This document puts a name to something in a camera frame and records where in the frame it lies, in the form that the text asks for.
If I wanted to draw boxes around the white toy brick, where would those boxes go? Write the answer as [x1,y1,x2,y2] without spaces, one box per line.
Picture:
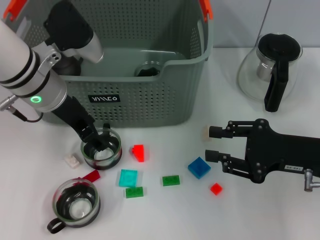
[201,125,212,143]
[63,153,82,170]

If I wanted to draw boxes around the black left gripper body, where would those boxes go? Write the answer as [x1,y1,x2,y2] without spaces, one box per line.
[51,96,96,140]

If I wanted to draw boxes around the orange bin handle clip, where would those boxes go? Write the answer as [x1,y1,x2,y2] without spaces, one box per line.
[199,0,214,23]
[2,0,27,20]

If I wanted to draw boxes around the glass teacup black holder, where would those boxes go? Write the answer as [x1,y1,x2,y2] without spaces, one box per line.
[46,176,102,235]
[134,60,162,77]
[80,122,123,171]

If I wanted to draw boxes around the dark red long toy brick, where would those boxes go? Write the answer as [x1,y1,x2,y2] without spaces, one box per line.
[82,169,102,182]

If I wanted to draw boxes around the blue square toy plate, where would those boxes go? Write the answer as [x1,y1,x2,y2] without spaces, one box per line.
[187,156,212,180]

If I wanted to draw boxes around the green toy brick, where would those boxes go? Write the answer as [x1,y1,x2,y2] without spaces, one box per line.
[161,174,181,187]
[124,186,145,199]

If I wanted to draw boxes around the glass pitcher black lid handle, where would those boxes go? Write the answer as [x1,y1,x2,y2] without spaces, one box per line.
[236,32,304,113]

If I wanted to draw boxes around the small red toy brick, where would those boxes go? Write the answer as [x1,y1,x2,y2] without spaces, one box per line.
[209,182,224,196]

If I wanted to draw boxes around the grey perforated plastic storage bin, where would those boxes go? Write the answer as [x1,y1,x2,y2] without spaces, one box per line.
[0,0,215,129]

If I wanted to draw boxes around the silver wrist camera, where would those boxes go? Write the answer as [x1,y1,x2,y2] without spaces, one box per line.
[42,0,105,65]

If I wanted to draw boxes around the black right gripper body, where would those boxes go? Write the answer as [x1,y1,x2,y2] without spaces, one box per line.
[245,118,320,185]

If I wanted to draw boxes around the thin grey background cable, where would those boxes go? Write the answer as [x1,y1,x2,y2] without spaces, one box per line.
[255,0,273,45]

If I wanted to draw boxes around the dark clay teapot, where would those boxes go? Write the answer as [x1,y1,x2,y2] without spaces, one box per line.
[53,56,85,76]

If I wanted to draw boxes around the cyan square toy plate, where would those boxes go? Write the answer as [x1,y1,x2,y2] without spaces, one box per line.
[117,169,139,188]

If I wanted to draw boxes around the red sloped toy brick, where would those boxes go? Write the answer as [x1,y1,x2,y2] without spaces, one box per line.
[131,144,146,163]

